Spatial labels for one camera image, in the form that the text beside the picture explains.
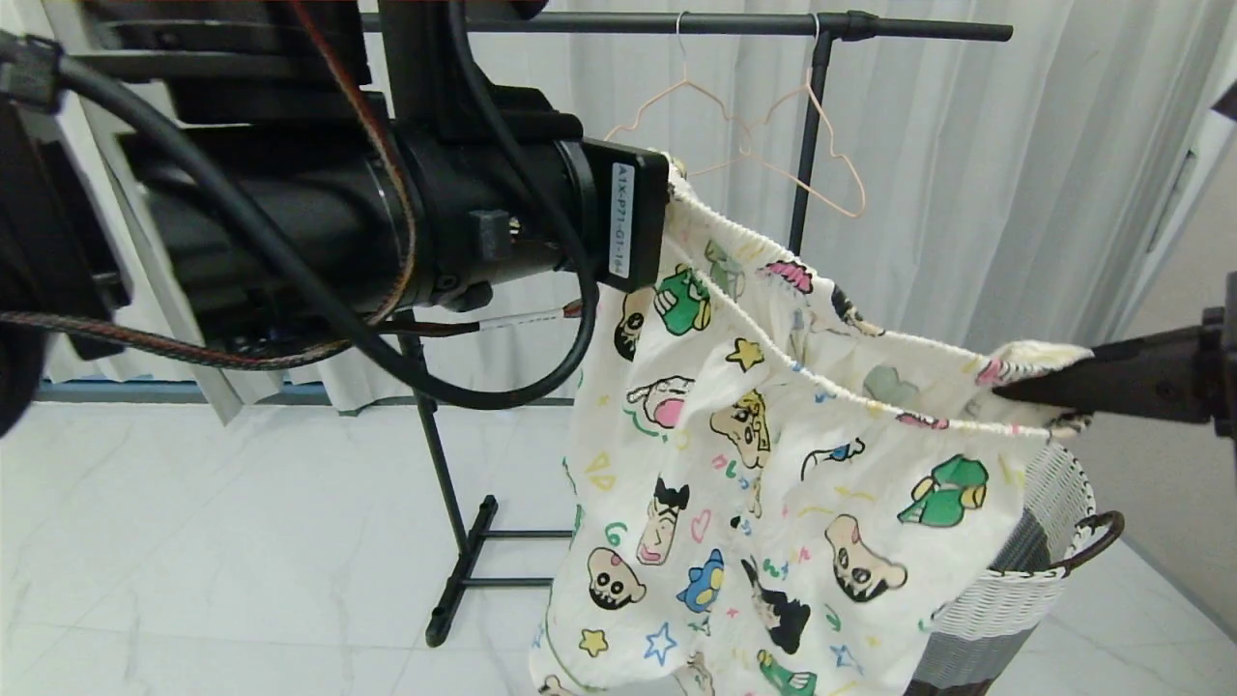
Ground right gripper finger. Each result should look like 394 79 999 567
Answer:
993 324 1209 423

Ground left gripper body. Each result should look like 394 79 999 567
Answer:
126 87 673 341

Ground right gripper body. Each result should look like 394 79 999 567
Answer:
1201 271 1237 441

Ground pink clothes hanger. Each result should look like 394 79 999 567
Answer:
604 12 764 180
749 14 866 218

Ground cream printed shorts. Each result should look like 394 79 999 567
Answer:
529 155 1095 696

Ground white laundry basket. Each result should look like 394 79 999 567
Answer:
904 440 1127 696

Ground black clothes rack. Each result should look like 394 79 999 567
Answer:
358 10 1014 649

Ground white curtain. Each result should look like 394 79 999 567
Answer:
29 0 1237 412

